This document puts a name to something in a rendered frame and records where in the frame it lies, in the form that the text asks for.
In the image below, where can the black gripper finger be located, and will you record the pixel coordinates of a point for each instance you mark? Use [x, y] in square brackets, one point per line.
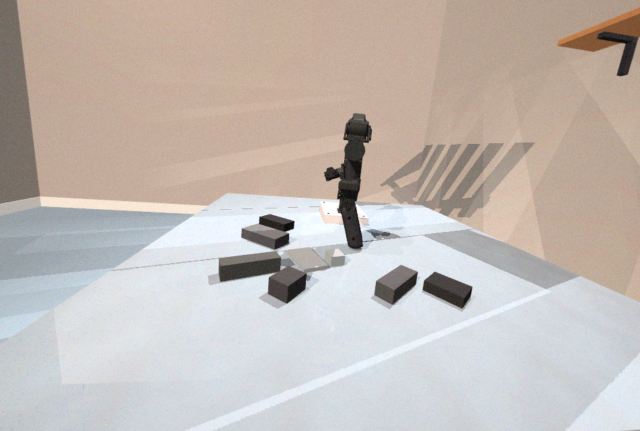
[349, 197]

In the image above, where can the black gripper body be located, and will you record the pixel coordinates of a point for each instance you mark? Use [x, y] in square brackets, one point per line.
[352, 172]

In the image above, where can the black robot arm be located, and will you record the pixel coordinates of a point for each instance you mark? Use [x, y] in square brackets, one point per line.
[357, 129]

